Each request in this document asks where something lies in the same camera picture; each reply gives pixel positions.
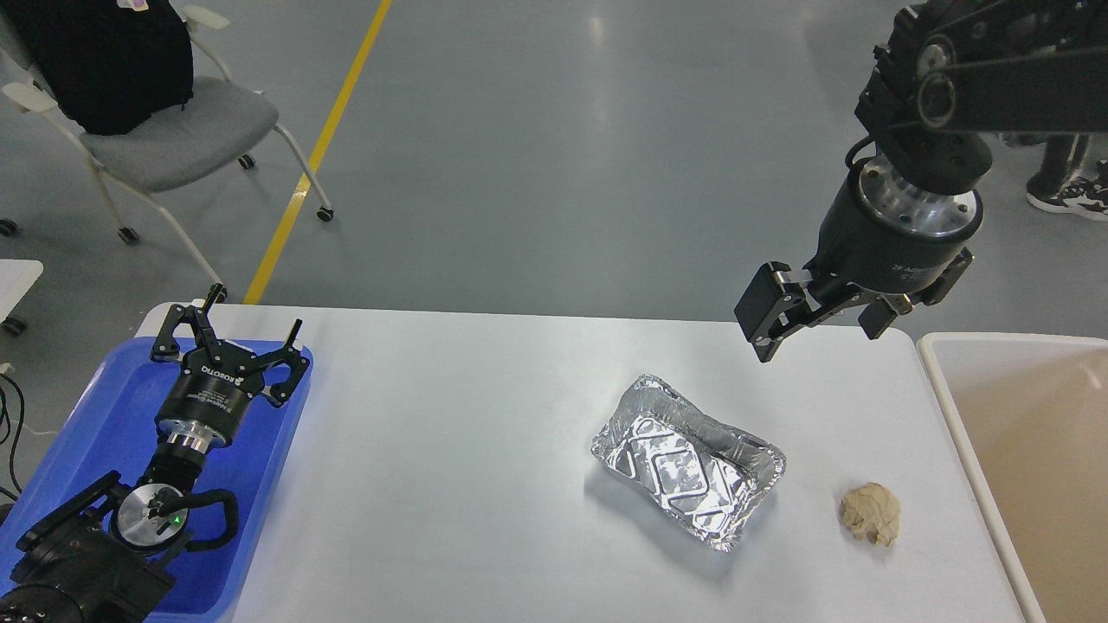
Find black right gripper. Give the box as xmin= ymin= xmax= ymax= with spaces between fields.
xmin=733 ymin=154 xmax=984 ymax=362

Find aluminium foil tray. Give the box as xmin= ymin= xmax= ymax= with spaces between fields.
xmin=589 ymin=374 xmax=787 ymax=553

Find crumpled brown paper ball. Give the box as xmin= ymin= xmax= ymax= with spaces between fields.
xmin=839 ymin=482 xmax=902 ymax=548

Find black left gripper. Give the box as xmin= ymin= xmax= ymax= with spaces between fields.
xmin=151 ymin=305 xmax=310 ymax=449

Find beige plastic bin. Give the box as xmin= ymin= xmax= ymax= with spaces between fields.
xmin=919 ymin=331 xmax=1107 ymax=622

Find black jacket on chair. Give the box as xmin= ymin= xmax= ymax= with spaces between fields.
xmin=3 ymin=1 xmax=194 ymax=137

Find white side table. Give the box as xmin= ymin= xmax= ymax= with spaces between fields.
xmin=1 ymin=259 xmax=43 ymax=337

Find grey office chair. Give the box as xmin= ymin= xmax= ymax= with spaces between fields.
xmin=3 ymin=6 xmax=335 ymax=302

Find black floor cables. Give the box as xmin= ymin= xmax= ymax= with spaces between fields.
xmin=0 ymin=372 xmax=29 ymax=503

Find black white sneaker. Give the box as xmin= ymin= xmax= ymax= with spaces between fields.
xmin=1026 ymin=177 xmax=1107 ymax=223

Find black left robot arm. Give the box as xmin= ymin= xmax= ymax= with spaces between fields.
xmin=3 ymin=304 xmax=312 ymax=622

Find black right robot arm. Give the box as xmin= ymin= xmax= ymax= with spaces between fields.
xmin=735 ymin=1 xmax=1105 ymax=362

